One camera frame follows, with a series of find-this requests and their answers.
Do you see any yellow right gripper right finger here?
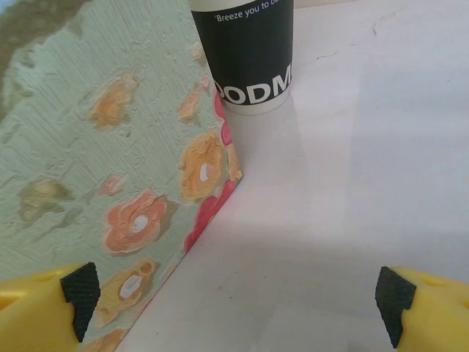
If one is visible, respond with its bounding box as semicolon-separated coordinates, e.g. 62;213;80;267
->
374;265;469;352

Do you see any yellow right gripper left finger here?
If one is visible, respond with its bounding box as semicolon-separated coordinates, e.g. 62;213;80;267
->
0;262;102;352

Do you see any green floral paper bag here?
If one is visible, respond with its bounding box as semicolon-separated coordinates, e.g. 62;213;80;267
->
0;0;245;352

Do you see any black printed paper cup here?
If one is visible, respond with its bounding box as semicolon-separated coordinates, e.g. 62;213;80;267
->
190;0;296;117

